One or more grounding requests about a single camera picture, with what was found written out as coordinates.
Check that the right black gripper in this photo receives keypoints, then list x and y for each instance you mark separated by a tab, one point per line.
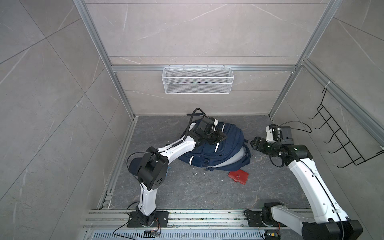
258	144

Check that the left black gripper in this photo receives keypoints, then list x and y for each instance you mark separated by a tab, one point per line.
219	137

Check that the navy blue backpack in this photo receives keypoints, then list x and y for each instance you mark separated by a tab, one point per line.
229	155

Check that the red leather wallet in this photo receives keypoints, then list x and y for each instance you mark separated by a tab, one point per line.
239	176

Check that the navy blue pencil case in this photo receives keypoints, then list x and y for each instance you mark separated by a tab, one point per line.
135	166

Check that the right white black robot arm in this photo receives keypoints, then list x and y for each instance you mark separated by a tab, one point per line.
329	221

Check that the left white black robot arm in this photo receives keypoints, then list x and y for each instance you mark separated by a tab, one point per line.
151	169

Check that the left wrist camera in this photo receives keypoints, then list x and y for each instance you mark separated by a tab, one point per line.
208	124

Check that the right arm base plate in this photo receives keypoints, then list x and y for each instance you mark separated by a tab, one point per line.
254	219

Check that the black wire hook rack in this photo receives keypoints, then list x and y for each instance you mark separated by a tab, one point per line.
340	137

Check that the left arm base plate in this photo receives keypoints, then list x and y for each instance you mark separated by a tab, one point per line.
138	219

